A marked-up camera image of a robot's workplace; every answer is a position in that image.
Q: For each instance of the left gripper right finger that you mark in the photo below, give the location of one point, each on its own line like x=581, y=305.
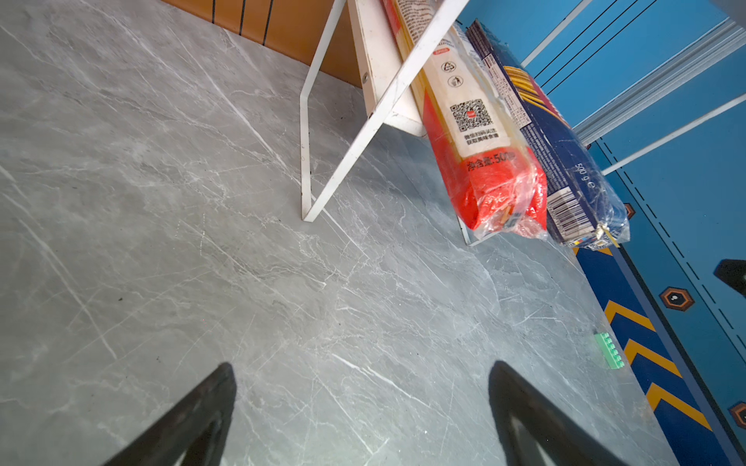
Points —
x=531, y=428

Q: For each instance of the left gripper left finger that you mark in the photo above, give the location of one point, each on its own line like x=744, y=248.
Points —
x=192, y=432

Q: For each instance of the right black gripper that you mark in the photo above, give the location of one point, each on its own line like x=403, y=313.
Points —
x=732, y=272

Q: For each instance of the blue Barilla spaghetti box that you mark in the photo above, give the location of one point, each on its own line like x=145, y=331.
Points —
x=583, y=210

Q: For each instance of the red-ended clear spaghetti bag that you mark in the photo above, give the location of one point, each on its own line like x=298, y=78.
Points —
x=493, y=179

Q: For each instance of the white two-tier metal shelf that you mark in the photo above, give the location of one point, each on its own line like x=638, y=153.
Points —
x=387, y=77

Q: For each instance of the green toy brick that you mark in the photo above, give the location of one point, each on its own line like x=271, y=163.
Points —
x=609, y=351

